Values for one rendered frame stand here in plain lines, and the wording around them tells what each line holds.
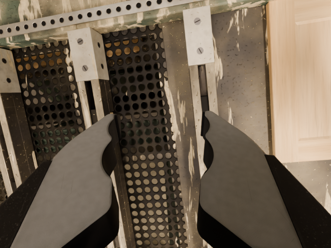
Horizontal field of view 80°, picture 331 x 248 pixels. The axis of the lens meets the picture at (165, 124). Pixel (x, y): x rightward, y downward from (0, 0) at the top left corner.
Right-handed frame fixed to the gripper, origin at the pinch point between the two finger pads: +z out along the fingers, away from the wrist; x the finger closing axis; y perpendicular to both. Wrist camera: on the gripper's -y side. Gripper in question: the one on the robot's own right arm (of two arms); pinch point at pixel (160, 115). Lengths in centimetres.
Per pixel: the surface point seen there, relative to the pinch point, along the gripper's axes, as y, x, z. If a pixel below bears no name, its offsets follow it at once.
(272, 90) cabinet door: 15.1, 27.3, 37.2
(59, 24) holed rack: -1, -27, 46
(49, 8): -5, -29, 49
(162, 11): -3.2, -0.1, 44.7
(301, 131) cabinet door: 25, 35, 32
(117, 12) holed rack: -3.5, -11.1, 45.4
